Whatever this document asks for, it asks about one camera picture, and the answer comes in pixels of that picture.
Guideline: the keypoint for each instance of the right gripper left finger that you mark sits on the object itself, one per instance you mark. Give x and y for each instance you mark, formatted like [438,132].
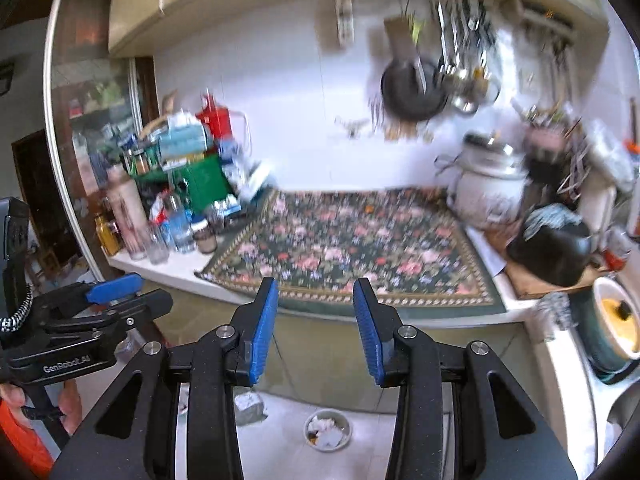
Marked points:
[130,433]

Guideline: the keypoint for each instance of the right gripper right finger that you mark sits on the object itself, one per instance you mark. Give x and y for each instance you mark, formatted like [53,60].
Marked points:
[498,431]

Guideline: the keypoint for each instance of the trash bowl on floor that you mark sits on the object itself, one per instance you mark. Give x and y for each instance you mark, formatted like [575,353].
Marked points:
[327,430]

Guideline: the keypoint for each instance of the left hand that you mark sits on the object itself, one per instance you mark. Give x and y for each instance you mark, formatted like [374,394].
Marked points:
[69,403]

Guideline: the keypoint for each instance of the clear drinking glass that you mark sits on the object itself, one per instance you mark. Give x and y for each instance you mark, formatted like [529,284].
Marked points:
[154,244]

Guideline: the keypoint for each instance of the plastic water bottle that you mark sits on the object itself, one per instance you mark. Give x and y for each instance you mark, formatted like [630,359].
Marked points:
[178,223]

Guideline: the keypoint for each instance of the floral table mat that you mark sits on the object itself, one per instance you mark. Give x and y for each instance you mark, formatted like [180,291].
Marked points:
[405,242]

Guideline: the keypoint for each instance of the green box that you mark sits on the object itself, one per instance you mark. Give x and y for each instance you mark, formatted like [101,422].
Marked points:
[198,184]

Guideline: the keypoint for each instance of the teal tissue box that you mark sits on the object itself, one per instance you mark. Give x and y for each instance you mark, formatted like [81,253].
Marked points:
[181,142]

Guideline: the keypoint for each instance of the white rice cooker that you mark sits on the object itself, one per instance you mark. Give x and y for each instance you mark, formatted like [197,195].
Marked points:
[489,189]

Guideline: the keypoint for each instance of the blue white plastic bag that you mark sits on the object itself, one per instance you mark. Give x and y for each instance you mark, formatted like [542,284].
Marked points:
[234,164]

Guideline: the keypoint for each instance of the white round tin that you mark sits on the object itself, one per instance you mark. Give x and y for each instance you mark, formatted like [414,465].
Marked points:
[255,181]

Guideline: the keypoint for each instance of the red tin box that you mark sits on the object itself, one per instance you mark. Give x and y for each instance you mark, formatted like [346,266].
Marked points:
[214,117]

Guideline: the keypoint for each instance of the black hanging wok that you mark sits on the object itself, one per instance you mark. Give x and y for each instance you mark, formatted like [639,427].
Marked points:
[402,96]

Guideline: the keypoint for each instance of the white power strip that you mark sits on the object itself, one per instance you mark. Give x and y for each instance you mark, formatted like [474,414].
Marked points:
[345,22]

